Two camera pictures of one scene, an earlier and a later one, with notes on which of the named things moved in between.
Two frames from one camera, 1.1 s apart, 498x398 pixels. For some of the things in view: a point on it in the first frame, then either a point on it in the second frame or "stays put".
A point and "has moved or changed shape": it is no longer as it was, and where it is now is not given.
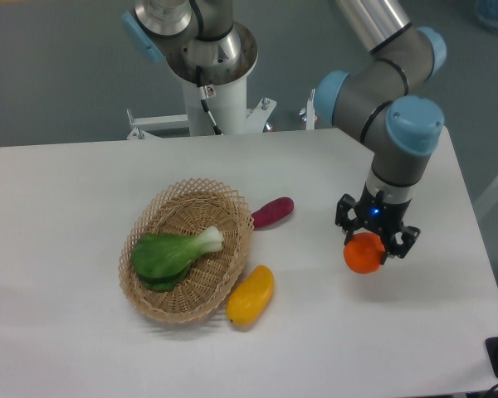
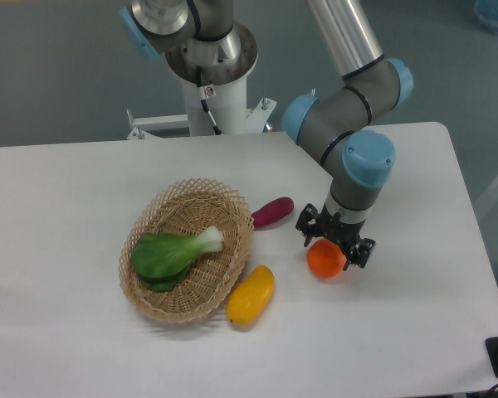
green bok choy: [159, 261] stays put
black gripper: [372, 215] → [345, 234]
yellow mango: [251, 296] stays put
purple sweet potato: [272, 211] stays put
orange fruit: [363, 254] has moved or changed shape
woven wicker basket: [180, 207] stays put
